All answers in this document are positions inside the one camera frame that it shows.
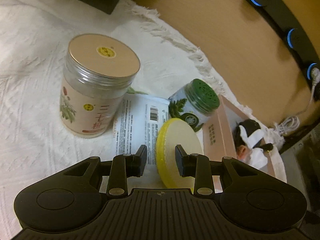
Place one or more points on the white woven fringed cloth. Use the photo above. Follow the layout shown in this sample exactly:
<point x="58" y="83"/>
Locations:
<point x="30" y="80"/>

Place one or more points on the pink cardboard box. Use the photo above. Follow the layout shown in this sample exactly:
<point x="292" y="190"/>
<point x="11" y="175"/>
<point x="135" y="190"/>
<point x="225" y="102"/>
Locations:
<point x="220" y="135"/>

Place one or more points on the green lid glass jar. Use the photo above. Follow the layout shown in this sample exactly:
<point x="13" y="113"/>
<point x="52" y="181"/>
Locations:
<point x="200" y="97"/>

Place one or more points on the small pink soft item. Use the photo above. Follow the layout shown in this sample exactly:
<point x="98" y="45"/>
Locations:
<point x="241" y="152"/>

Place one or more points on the black power strip blue lights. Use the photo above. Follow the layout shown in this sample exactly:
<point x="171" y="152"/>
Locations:
<point x="275" y="7"/>

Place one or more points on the white printed packet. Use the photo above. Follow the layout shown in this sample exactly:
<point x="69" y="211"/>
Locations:
<point x="135" y="120"/>

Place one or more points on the glass-sided computer case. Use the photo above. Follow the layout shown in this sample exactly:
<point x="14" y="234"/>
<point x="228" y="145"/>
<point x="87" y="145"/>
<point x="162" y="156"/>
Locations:
<point x="307" y="167"/>

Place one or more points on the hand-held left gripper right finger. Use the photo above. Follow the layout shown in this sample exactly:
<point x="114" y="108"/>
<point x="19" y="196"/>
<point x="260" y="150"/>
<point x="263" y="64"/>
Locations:
<point x="179" y="160"/>

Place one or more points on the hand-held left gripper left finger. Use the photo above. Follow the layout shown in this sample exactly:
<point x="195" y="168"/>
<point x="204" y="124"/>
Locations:
<point x="142" y="156"/>

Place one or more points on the yellow round sponge puff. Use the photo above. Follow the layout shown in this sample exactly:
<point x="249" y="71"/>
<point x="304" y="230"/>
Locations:
<point x="170" y="140"/>

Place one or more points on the clear jar tan lid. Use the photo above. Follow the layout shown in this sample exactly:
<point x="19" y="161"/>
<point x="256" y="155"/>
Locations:
<point x="85" y="100"/>

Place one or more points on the black white fabric scrunchie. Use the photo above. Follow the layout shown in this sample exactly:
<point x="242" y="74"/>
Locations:
<point x="255" y="136"/>

